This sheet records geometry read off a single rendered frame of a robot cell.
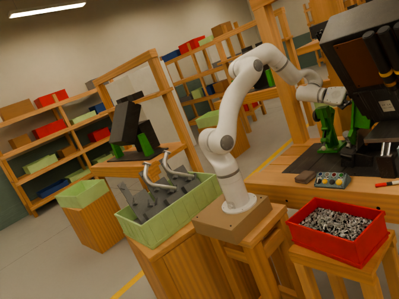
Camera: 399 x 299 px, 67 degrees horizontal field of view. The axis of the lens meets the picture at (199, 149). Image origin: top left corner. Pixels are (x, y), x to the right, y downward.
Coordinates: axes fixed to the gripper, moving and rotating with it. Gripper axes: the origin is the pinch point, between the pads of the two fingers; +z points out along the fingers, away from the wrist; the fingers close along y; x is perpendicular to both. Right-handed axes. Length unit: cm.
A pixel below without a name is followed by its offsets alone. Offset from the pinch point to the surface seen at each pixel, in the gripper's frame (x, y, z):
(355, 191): -5.2, -46.4, 14.7
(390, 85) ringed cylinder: -31.8, -6.5, 21.6
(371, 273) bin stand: -27, -75, 33
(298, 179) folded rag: 1, -48, -15
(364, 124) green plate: -3.0, -14.0, 8.8
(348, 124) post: 36.4, -2.4, -12.1
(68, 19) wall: 100, 176, -751
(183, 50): 299, 207, -537
